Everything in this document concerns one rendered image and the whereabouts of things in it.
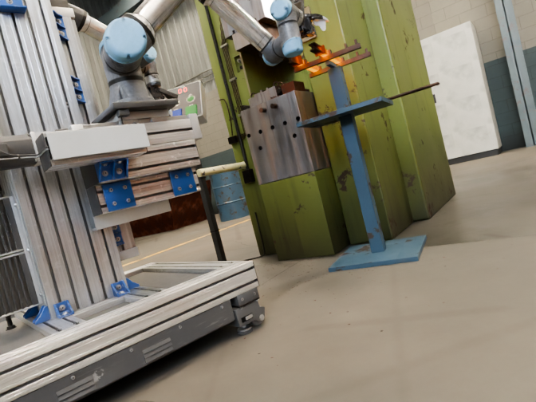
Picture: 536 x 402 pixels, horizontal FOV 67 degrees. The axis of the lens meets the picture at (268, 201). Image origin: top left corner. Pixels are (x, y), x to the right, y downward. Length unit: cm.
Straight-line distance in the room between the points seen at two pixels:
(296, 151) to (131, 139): 121
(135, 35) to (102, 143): 34
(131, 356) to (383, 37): 226
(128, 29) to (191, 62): 965
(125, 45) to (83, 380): 91
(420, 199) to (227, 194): 465
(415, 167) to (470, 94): 472
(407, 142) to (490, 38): 549
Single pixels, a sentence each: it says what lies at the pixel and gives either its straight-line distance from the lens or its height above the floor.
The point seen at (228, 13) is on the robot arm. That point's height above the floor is 111.
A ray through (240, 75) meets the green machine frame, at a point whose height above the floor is 117.
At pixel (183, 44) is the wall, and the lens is 1120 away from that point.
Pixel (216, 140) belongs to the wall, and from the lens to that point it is 1043.
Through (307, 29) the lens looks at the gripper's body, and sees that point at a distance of 175.
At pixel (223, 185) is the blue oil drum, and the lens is 693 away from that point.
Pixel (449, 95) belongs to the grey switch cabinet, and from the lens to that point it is 738.
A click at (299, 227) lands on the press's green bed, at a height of 18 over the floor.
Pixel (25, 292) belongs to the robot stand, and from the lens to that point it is 150.
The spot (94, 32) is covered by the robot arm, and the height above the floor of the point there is 132.
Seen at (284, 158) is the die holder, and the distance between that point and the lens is 230.
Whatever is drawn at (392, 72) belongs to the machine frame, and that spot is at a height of 93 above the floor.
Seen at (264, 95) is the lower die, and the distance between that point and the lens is 243.
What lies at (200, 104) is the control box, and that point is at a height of 103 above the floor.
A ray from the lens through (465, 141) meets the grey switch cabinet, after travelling 734.
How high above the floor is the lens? 47
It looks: 3 degrees down
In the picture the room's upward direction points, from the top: 14 degrees counter-clockwise
